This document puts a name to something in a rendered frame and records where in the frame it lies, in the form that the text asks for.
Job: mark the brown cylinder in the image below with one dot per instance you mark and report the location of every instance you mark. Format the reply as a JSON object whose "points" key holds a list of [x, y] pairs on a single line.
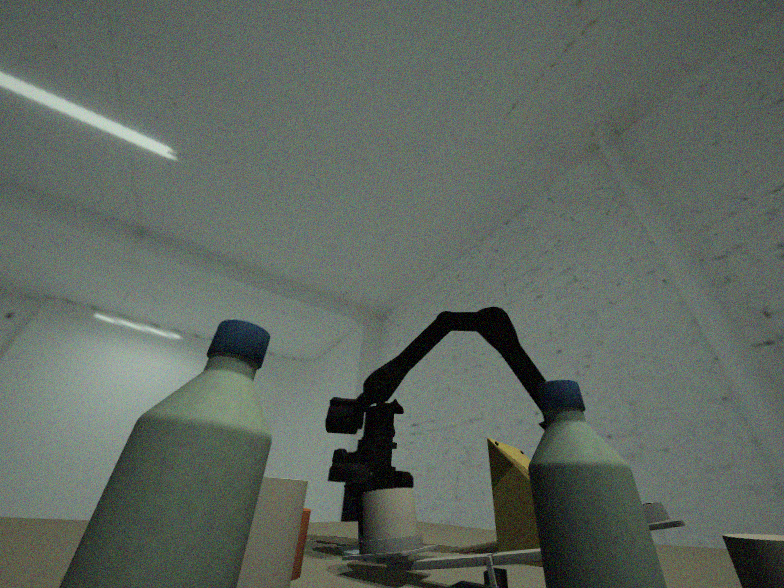
{"points": [[297, 567]]}

